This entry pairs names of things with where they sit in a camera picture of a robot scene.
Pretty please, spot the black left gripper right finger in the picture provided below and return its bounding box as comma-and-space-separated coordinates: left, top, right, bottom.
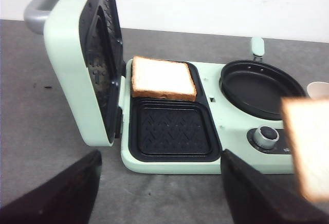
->
221, 150, 328, 223

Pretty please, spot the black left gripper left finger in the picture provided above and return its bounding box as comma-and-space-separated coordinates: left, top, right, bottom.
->
1, 150, 102, 223

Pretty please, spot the white bread slice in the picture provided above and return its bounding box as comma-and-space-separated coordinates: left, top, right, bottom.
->
281, 98, 328, 202
131, 55, 197, 101

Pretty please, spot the breakfast maker hinged lid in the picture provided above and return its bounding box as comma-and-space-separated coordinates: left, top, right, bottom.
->
24, 0, 125, 146

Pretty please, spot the mint green breakfast maker base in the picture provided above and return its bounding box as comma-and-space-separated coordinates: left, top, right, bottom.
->
120, 60, 305, 174

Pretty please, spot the left silver control knob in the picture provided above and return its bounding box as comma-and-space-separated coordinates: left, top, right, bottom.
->
252, 126, 279, 150

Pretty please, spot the beige ribbed bowl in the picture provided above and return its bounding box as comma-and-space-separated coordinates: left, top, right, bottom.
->
306, 81, 329, 99

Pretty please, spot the black frying pan green handle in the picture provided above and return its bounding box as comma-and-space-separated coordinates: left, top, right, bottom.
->
219, 37, 306, 121

